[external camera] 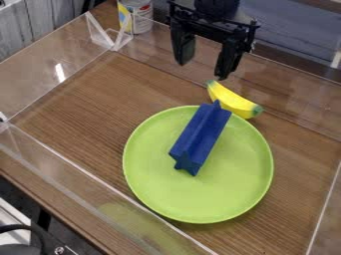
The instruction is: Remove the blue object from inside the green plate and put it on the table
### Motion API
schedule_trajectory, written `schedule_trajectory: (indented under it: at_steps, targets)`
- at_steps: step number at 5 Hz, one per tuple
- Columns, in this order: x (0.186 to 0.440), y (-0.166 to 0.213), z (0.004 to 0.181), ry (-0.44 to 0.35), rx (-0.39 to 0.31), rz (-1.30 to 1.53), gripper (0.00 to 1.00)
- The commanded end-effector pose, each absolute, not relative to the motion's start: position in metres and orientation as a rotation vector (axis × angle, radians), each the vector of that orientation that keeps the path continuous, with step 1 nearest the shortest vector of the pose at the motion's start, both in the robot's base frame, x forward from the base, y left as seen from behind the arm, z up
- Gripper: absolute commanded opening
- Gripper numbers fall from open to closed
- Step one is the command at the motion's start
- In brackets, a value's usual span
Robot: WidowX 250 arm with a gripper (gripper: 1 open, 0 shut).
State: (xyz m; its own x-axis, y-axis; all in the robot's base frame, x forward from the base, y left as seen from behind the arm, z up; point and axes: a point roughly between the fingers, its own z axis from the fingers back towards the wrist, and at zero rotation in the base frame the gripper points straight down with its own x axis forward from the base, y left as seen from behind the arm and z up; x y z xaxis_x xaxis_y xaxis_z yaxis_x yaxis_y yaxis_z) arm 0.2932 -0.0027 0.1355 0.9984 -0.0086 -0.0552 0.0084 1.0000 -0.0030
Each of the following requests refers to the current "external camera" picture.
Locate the clear acrylic corner bracket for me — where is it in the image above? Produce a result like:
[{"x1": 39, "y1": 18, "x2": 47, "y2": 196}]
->
[{"x1": 86, "y1": 12, "x2": 134, "y2": 52}]

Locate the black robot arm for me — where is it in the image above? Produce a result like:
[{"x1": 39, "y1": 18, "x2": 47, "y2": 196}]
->
[{"x1": 169, "y1": 0, "x2": 260, "y2": 80}]

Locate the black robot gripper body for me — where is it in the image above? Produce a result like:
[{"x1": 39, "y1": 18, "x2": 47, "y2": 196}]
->
[{"x1": 167, "y1": 0, "x2": 260, "y2": 52}]

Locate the black cable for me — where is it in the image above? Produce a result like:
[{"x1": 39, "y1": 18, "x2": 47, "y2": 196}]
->
[{"x1": 0, "y1": 224, "x2": 46, "y2": 255}]

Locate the yellow toy banana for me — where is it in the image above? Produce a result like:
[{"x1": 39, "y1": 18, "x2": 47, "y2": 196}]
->
[{"x1": 206, "y1": 80, "x2": 264, "y2": 120}]

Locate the green round plate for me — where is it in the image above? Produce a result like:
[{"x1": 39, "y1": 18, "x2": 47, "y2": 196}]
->
[{"x1": 123, "y1": 106, "x2": 274, "y2": 224}]

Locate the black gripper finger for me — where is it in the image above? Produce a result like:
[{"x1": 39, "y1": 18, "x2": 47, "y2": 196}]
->
[
  {"x1": 214, "y1": 39, "x2": 242, "y2": 81},
  {"x1": 170, "y1": 21, "x2": 195, "y2": 66}
]

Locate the clear acrylic enclosure wall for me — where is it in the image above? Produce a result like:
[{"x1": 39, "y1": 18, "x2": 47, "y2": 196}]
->
[{"x1": 0, "y1": 4, "x2": 341, "y2": 255}]

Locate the blue star-shaped block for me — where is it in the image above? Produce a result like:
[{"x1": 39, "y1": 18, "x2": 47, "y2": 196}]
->
[{"x1": 170, "y1": 100, "x2": 232, "y2": 176}]

